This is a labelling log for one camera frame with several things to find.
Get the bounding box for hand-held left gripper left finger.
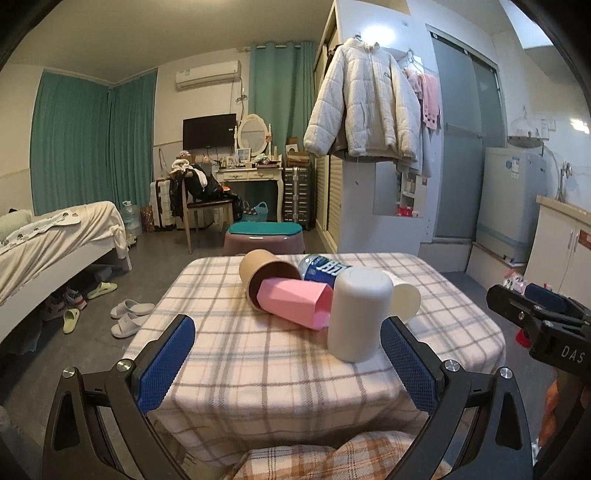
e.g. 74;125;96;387
42;314;197;480

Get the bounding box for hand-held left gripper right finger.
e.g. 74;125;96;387
381;316;539;480

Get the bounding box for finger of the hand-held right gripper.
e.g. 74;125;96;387
486;284;555;337
525;282;591;320

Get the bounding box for pink faceted cup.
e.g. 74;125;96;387
257;277;334;332

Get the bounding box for small white cup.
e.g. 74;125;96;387
382;270;422;322

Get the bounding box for tall white plastic cup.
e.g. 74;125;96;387
327;268;394;363

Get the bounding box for brown paper cup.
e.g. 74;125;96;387
239;249;304;313

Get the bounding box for person's right hand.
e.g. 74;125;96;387
538;382;562;448

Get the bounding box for white sink cabinet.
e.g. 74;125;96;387
524;195;591;297

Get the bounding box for white slipper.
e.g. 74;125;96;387
110;299;156;319
111;314;151;339

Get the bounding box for plaid-covered table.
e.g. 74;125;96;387
122;251;507;468

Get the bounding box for white washing machine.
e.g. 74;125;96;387
475;146;560;265

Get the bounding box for chrome faucet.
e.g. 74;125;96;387
555;161;576;204

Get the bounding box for grey sneakers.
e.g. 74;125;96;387
42;287;88;322

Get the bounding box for person's plaid trousers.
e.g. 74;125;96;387
228;431;465;480

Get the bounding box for blue labelled can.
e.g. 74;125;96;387
298;253;354;286

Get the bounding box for clear water jug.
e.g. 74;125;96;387
120;200;142;237

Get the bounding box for frosted glass sliding door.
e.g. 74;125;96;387
424;24;505;241

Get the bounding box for white suitcase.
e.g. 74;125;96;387
150;178;185;232

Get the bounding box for teal cushioned stool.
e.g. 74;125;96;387
223;221;306;258

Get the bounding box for wooden chair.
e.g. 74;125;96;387
181;168;236;256

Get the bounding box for white bed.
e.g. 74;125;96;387
0;200;134;347

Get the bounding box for white wardrobe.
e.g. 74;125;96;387
313;0;435;258

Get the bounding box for pile of clothes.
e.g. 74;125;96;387
168;157;243;219

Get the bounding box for silver suitcase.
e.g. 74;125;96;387
282;166;315;230

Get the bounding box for white dressing table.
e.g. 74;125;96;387
215;165;284;223

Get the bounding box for green pillow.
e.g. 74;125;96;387
0;209;34;241

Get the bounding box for pink hanging garment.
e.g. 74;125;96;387
403;69;443;133

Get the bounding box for narrow green curtain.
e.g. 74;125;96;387
108;71;158;209

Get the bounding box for black television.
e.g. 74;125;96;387
182;113;238;151

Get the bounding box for wide green curtain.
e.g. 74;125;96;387
30;69;113;216

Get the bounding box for white puffer jacket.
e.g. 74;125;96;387
303;37;424;163

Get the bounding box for oval white mirror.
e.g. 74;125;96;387
235;113;273;158

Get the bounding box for white air conditioner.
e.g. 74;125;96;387
174;60;243;91

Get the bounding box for tall teal curtain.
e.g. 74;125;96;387
248;41;320;160

